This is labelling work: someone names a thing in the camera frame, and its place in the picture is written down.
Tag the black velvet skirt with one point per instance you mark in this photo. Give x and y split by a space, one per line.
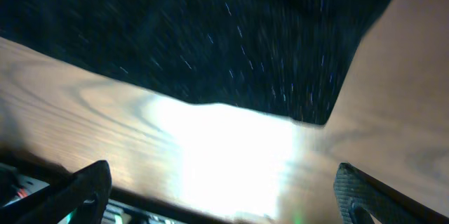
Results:
282 57

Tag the black mounting rail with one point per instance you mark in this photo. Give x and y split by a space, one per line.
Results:
35 191

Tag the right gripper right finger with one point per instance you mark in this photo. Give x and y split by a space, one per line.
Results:
363 199

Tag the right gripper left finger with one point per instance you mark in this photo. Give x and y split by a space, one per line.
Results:
84 195

